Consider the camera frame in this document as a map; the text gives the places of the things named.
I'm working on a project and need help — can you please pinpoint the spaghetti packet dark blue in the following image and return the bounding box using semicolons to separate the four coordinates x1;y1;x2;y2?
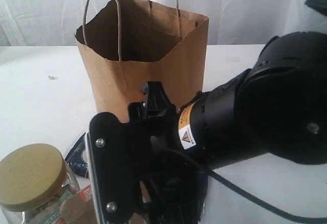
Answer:
64;133;89;179

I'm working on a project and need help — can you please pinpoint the brown kraft pouch orange label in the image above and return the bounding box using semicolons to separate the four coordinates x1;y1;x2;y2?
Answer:
60;185;97;224

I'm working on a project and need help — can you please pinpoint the small white paper scrap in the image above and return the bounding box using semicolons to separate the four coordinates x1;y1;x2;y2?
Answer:
48;76;58;80

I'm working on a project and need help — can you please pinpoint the glass jar gold lid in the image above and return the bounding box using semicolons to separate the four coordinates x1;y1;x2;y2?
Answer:
1;143;80;223

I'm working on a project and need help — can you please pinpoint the brown paper bag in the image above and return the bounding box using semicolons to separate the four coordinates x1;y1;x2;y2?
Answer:
75;0;209;122

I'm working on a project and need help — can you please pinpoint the white curtain backdrop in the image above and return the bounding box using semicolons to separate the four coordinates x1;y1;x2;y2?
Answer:
1;0;326;46

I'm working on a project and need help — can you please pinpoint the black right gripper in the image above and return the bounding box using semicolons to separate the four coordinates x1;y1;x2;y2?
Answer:
128;81;208;223

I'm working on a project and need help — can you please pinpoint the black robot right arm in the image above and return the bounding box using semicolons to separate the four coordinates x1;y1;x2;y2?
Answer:
128;32;326;223

